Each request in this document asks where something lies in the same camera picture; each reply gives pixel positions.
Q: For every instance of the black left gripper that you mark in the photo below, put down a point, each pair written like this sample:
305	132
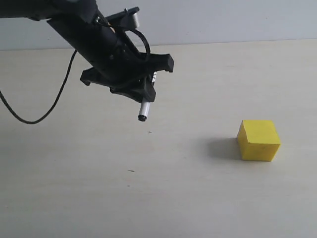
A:
124	71

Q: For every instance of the black and white whiteboard marker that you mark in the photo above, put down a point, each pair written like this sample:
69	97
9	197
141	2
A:
145	107

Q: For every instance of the yellow foam cube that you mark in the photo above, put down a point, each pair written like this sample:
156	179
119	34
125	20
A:
258	140

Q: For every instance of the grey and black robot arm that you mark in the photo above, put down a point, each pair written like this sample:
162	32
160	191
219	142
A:
72	19

